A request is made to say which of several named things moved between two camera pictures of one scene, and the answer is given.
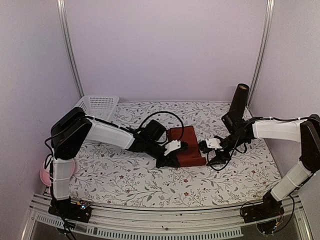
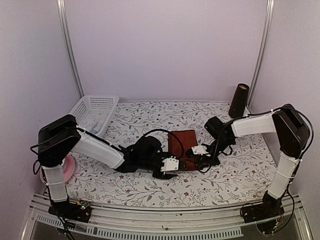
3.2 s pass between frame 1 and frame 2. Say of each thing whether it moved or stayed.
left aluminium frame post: stayed
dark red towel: moved
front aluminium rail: stayed
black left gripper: moved
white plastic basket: stayed
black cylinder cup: stayed
